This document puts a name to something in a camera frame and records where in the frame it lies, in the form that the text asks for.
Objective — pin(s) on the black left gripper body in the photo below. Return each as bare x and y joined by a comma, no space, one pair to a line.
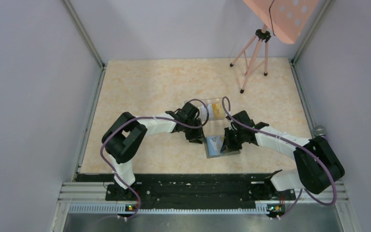
191,133

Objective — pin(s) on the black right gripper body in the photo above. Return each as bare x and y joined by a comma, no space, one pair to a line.
235,138

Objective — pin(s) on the white credit card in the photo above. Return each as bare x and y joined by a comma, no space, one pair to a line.
214,144
206,112

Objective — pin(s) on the grey card holder wallet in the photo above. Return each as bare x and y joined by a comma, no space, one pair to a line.
223,154

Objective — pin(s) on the clear plastic card box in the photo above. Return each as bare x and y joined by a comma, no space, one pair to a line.
199,103

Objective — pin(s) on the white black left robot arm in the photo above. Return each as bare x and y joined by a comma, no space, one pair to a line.
123,139

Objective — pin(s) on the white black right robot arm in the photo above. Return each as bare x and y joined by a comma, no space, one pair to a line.
317,166

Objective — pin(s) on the yellow card stack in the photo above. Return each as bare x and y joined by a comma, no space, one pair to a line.
218,111

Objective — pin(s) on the purple glitter bottle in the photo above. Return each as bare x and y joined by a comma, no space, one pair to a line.
320,131

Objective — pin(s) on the pink tripod stand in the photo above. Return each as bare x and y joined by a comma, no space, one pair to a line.
262,36

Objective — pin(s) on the pink perforated panel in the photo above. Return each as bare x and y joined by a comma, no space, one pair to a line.
286,18

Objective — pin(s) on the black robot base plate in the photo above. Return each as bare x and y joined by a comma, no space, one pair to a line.
192,191

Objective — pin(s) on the aluminium frame rail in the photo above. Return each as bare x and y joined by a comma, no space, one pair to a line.
89,197

